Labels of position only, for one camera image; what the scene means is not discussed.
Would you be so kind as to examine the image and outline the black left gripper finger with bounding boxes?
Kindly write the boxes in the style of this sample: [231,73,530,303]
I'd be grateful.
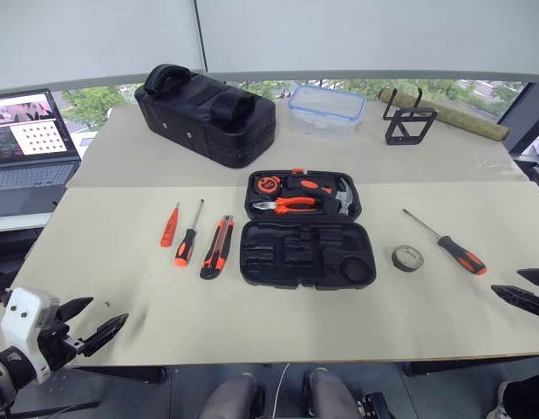
[79,313,130,358]
[58,296,94,325]

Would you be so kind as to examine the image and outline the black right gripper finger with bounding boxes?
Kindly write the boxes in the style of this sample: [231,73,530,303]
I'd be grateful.
[490,284,539,326]
[516,268,539,290]

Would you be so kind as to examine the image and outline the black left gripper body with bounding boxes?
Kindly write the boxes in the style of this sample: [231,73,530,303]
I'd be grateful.
[37,311,86,372]

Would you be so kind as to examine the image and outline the long black orange screwdriver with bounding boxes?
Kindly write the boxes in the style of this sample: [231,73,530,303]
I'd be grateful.
[402,208,488,277]

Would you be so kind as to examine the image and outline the short black orange screwdriver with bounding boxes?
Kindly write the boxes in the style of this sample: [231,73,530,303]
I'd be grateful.
[174,198,206,268]

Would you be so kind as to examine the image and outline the orange voltage tester screwdriver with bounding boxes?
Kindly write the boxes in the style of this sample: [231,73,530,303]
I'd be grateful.
[159,202,181,249]

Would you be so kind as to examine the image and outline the black electrical tape roll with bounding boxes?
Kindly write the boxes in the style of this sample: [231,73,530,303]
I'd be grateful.
[391,244,425,273]

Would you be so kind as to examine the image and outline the black orange utility knife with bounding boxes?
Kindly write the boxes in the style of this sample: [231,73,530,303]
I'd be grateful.
[199,215,235,281]

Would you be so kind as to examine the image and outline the black tool case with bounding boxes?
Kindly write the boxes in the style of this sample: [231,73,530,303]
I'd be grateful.
[239,168,378,292]

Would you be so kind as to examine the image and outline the black rounded object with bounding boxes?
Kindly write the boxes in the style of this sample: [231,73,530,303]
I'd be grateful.
[487,374,539,419]

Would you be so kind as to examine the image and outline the white side desk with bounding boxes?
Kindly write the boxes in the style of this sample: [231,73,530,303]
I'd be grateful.
[0,212,55,234]

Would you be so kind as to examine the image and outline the grey rounded shape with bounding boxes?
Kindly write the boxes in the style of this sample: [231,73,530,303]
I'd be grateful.
[198,373,266,419]
[303,367,361,419]

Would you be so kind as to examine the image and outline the open laptop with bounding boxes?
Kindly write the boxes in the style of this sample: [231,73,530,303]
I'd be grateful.
[0,88,83,218]

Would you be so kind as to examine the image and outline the rolled olive mat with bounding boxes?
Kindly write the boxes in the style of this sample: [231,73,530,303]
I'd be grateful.
[378,86,511,142]

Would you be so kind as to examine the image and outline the small black device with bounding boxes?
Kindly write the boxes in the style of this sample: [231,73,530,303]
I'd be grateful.
[355,391,391,419]

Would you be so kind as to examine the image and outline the orange black tape measure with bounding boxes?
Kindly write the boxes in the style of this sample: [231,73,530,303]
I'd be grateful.
[256,175,282,194]

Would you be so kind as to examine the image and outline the black fabric bag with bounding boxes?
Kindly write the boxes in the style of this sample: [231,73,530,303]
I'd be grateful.
[133,64,277,170]

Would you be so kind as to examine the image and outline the black orange claw hammer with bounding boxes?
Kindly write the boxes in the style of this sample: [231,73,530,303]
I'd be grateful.
[290,175,358,217]

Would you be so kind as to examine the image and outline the clear plastic container blue lid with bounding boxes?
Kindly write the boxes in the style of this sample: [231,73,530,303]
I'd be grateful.
[288,84,367,141]

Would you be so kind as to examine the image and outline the white roller blind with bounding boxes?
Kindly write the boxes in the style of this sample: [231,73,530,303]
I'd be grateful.
[0,0,208,92]
[194,0,539,84]

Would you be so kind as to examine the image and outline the dark window mullion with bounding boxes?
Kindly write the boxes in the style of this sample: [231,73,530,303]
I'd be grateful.
[192,0,210,73]

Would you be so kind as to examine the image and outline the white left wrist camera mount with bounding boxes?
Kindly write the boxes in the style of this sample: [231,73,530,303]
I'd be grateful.
[0,286,61,385]

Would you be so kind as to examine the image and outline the black table frame bar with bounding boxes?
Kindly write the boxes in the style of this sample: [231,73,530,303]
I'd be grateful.
[401,354,539,378]
[71,365,168,386]

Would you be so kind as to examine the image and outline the dark window frame post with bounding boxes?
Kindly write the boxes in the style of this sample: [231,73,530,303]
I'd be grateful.
[495,81,539,155]

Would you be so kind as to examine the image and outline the thin white cable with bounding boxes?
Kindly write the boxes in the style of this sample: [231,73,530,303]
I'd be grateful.
[272,361,293,419]

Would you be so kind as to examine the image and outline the black metal wire stand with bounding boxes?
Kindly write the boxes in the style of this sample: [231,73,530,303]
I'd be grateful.
[382,86,439,147]

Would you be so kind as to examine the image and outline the orange handled pliers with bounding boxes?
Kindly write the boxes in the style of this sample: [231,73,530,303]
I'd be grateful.
[252,196,319,216]

